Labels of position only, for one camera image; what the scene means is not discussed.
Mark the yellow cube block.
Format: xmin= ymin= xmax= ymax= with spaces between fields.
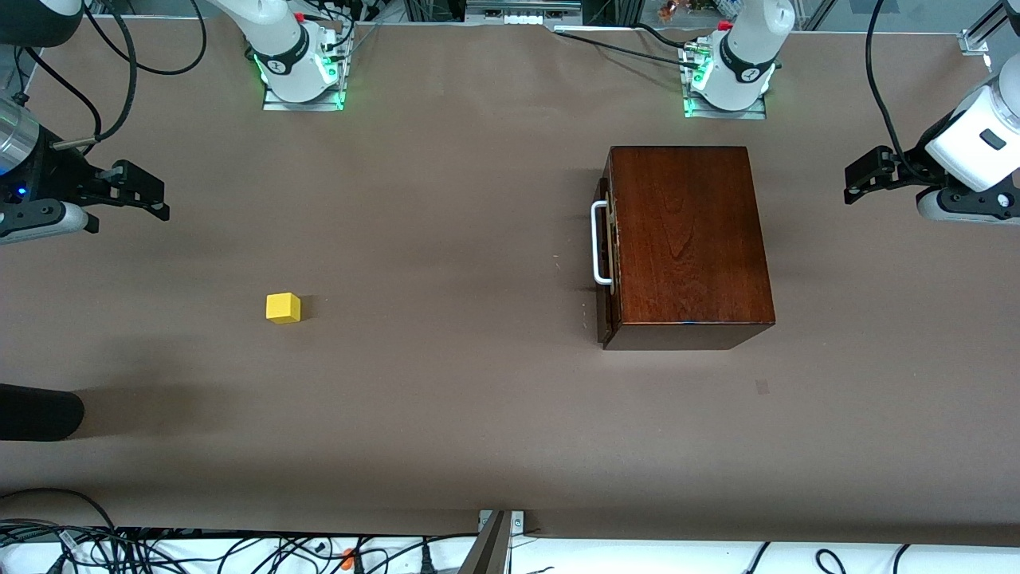
xmin=265 ymin=293 xmax=303 ymax=324

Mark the wooden drawer with white handle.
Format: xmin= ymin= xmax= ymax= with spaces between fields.
xmin=590 ymin=177 xmax=619 ymax=344

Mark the dark wooden cabinet box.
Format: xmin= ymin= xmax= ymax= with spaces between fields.
xmin=603 ymin=145 xmax=776 ymax=352

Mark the black cylinder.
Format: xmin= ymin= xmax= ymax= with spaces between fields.
xmin=0 ymin=383 xmax=85 ymax=442

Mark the white power strip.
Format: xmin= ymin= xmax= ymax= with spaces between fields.
xmin=465 ymin=0 xmax=584 ymax=26

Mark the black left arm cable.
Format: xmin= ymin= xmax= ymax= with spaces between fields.
xmin=865 ymin=0 xmax=925 ymax=172

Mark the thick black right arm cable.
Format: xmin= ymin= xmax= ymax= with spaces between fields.
xmin=80 ymin=0 xmax=138 ymax=152

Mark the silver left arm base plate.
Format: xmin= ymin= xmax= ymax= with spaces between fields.
xmin=683 ymin=40 xmax=768 ymax=120

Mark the aluminium frame profile with bracket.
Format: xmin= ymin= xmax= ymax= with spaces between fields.
xmin=959 ymin=0 xmax=1020 ymax=57

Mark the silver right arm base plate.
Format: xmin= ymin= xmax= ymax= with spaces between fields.
xmin=262 ymin=32 xmax=346 ymax=112

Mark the black cable on table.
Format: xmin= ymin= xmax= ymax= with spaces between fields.
xmin=550 ymin=22 xmax=718 ymax=69

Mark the large black cable loop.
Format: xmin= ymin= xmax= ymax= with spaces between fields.
xmin=0 ymin=488 xmax=120 ymax=559

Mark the silver bracket with dark post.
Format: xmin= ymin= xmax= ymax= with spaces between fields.
xmin=458 ymin=510 xmax=525 ymax=574

